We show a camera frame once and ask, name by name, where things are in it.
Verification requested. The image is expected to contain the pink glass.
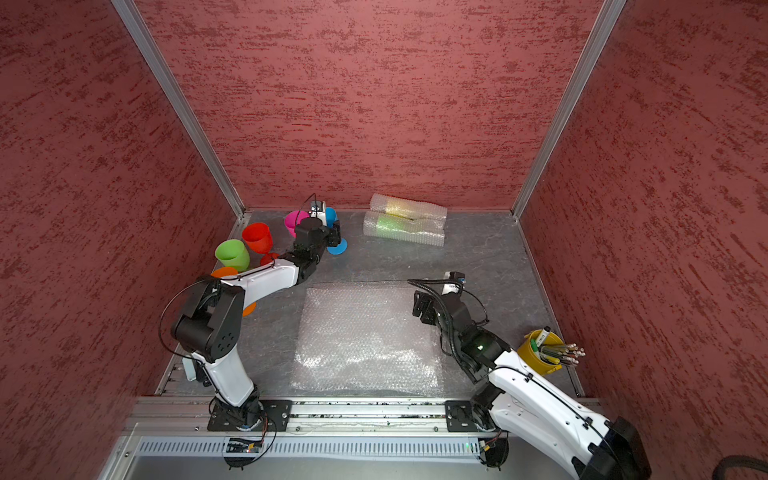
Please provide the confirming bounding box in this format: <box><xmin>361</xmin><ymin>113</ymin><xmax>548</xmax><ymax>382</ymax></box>
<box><xmin>284</xmin><ymin>210</ymin><xmax>310</xmax><ymax>238</ymax></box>

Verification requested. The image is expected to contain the blue glass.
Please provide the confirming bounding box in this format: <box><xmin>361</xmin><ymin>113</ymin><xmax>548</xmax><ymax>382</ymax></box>
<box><xmin>325</xmin><ymin>206</ymin><xmax>348</xmax><ymax>255</ymax></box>

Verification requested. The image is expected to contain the red wine glass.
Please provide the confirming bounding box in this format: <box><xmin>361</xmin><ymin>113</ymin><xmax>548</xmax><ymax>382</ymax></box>
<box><xmin>241</xmin><ymin>223</ymin><xmax>278</xmax><ymax>266</ymax></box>

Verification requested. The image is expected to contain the light green glass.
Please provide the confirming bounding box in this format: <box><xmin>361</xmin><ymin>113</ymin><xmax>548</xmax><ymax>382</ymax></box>
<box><xmin>363</xmin><ymin>211</ymin><xmax>445</xmax><ymax>247</ymax></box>

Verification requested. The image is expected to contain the orange glass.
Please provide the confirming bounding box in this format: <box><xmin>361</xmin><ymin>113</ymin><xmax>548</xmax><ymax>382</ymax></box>
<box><xmin>211</xmin><ymin>267</ymin><xmax>257</xmax><ymax>317</ymax></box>

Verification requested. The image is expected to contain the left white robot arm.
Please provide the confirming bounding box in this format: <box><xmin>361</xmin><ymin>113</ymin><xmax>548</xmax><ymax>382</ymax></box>
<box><xmin>171</xmin><ymin>214</ymin><xmax>343</xmax><ymax>428</ymax></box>

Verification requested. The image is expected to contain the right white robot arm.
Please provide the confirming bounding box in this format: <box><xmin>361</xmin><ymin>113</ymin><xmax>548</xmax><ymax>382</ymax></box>
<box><xmin>409</xmin><ymin>279</ymin><xmax>652</xmax><ymax>479</ymax></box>

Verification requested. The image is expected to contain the yellow glass in bubble wrap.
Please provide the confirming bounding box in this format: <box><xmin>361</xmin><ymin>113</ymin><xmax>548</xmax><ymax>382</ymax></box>
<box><xmin>369</xmin><ymin>193</ymin><xmax>448</xmax><ymax>222</ymax></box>

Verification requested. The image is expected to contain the yellow cup with pens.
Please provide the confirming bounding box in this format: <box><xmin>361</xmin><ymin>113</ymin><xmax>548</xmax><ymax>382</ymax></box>
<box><xmin>517</xmin><ymin>327</ymin><xmax>586</xmax><ymax>376</ymax></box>

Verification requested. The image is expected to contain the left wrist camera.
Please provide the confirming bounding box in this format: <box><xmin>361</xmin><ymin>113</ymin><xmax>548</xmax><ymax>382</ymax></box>
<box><xmin>308</xmin><ymin>200</ymin><xmax>328</xmax><ymax>226</ymax></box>

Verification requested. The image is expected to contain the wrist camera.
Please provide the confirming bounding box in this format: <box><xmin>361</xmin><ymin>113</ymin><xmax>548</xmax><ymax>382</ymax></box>
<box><xmin>441</xmin><ymin>271</ymin><xmax>466</xmax><ymax>295</ymax></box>
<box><xmin>308</xmin><ymin>200</ymin><xmax>328</xmax><ymax>226</ymax></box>

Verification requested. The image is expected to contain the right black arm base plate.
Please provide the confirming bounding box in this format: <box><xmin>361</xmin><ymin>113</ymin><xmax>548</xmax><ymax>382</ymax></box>
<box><xmin>444</xmin><ymin>400</ymin><xmax>499</xmax><ymax>433</ymax></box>

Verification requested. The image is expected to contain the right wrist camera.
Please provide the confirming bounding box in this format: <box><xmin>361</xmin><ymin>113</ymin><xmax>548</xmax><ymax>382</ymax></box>
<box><xmin>441</xmin><ymin>271</ymin><xmax>466</xmax><ymax>295</ymax></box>

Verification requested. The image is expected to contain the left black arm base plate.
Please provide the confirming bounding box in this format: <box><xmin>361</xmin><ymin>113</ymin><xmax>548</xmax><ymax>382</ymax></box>
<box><xmin>207</xmin><ymin>397</ymin><xmax>293</xmax><ymax>433</ymax></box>

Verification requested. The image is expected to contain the aluminium front rail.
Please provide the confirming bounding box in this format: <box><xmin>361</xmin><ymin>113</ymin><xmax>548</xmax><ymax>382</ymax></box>
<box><xmin>128</xmin><ymin>395</ymin><xmax>613</xmax><ymax>438</ymax></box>

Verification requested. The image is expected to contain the white perforated cable duct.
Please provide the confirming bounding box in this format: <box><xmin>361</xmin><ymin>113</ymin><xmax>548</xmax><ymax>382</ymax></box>
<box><xmin>135</xmin><ymin>436</ymin><xmax>482</xmax><ymax>462</ymax></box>

